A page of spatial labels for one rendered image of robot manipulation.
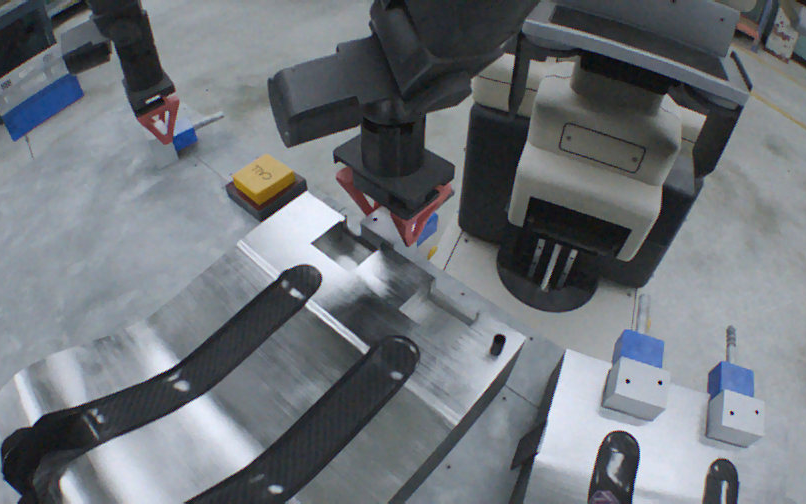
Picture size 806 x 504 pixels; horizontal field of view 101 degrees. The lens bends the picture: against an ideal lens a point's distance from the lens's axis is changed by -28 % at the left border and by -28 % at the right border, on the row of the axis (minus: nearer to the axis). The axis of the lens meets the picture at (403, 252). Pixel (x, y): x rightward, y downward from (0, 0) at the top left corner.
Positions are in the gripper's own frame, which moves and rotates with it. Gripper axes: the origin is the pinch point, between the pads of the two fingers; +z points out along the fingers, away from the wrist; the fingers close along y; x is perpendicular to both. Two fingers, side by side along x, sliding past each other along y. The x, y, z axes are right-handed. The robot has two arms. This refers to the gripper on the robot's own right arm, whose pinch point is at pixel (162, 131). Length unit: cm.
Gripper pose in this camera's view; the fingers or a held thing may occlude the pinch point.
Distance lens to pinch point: 75.1
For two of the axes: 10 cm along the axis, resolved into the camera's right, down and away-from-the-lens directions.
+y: 6.3, 6.0, -5.0
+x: 7.8, -4.7, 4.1
